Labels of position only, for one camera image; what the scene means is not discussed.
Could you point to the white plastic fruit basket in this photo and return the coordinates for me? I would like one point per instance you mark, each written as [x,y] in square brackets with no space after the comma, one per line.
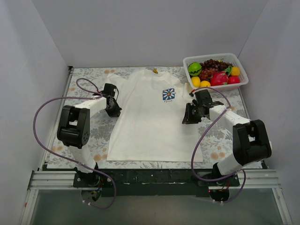
[226,57]

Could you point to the white t-shirt with daisy print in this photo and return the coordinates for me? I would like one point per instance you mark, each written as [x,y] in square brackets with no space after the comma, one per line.
[150,127]

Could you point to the yellow toy lemon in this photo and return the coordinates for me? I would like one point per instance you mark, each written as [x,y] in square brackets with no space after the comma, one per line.
[205,84]
[196,81]

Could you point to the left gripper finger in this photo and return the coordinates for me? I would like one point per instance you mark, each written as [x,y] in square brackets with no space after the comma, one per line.
[110,112]
[115,107]

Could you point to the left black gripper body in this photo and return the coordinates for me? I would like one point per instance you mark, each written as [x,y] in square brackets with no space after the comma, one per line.
[113,108]

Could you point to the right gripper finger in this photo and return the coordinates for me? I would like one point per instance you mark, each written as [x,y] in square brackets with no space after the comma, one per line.
[193,117]
[188,117]

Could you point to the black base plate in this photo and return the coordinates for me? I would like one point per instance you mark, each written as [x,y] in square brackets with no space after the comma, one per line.
[149,182]

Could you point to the red toy apple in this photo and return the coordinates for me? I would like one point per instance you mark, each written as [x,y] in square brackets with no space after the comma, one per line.
[233,80]

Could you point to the aluminium frame rail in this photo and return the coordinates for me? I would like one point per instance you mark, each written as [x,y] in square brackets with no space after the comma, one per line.
[51,180]

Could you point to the dark red toy grapes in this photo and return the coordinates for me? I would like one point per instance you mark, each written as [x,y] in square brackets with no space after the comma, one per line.
[210,67]

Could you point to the green toy watermelon ball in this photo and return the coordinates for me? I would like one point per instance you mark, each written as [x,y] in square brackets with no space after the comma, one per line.
[194,69]

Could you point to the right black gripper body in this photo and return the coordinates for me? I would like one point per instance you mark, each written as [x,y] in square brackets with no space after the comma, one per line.
[190,115]

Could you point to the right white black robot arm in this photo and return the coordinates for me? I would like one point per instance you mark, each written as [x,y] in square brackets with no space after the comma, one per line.
[250,142]

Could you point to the pink toy dragon fruit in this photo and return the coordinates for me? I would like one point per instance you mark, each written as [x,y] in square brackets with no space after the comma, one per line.
[219,78]

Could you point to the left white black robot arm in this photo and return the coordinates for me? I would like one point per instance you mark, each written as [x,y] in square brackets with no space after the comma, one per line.
[74,130]

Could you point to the yellow orange toy fruit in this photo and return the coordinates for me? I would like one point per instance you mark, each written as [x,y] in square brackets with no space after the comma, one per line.
[235,71]

